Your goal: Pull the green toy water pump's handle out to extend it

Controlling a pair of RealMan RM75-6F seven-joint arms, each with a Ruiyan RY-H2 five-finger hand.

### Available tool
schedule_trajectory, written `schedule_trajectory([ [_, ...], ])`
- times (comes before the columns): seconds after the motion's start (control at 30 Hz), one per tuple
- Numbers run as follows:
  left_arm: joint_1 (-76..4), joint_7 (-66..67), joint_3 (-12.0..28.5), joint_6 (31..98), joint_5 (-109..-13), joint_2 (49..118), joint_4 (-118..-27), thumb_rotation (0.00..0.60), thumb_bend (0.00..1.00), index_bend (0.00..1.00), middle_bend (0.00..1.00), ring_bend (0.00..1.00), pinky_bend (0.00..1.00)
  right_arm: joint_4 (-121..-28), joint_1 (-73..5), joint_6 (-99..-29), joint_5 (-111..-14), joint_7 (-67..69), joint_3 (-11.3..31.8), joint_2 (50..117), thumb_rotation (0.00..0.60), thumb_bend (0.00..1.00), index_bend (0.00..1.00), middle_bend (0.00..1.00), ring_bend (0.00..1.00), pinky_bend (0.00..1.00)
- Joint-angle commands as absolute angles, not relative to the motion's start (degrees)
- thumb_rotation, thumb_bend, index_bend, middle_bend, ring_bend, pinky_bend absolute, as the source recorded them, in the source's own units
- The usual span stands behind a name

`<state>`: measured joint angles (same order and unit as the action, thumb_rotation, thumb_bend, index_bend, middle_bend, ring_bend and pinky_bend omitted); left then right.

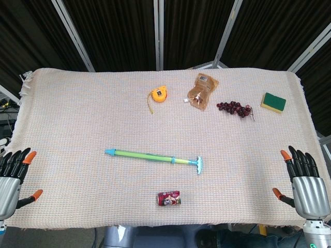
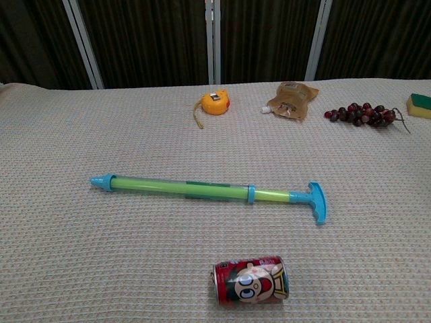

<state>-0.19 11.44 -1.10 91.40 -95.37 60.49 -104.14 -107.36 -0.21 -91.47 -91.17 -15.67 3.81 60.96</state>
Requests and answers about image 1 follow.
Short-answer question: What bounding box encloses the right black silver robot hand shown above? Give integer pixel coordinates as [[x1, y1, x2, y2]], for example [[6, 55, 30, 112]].
[[272, 146, 331, 220]]

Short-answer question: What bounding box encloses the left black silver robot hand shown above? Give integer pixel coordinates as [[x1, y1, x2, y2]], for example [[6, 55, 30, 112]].
[[0, 147, 43, 221]]

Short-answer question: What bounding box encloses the green and blue plastic tube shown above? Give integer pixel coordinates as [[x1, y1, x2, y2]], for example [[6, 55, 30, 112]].
[[104, 148, 204, 176]]

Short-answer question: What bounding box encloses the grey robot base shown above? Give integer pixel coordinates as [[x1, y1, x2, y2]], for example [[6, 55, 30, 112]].
[[103, 224, 199, 248]]

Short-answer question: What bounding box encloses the green yellow sponge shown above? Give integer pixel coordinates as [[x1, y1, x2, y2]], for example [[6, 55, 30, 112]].
[[260, 92, 287, 114]]

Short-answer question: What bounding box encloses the dark red grape bunch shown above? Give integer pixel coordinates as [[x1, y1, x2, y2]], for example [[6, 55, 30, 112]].
[[216, 101, 256, 122]]

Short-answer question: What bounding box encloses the beige woven tablecloth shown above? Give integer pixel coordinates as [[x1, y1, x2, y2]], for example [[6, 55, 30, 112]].
[[4, 67, 324, 230]]

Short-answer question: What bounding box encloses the red cartoon drink can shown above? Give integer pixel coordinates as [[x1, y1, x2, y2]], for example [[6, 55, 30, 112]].
[[157, 191, 182, 207]]

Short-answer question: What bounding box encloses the brown spouted drink pouch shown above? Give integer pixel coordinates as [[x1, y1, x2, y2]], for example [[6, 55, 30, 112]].
[[183, 73, 219, 112]]

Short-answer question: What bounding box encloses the dark pleated screen panel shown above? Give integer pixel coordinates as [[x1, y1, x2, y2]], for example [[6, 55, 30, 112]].
[[0, 0, 90, 90], [163, 0, 237, 71], [63, 0, 158, 72], [219, 0, 331, 72]]

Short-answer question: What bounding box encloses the orange tape measure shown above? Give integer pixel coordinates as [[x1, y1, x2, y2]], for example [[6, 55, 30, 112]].
[[147, 87, 168, 115]]

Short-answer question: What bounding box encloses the white screen frame post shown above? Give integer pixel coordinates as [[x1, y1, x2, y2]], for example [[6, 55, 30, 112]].
[[0, 84, 21, 104], [153, 0, 165, 71], [212, 0, 244, 69], [286, 33, 331, 73], [51, 0, 96, 72]]

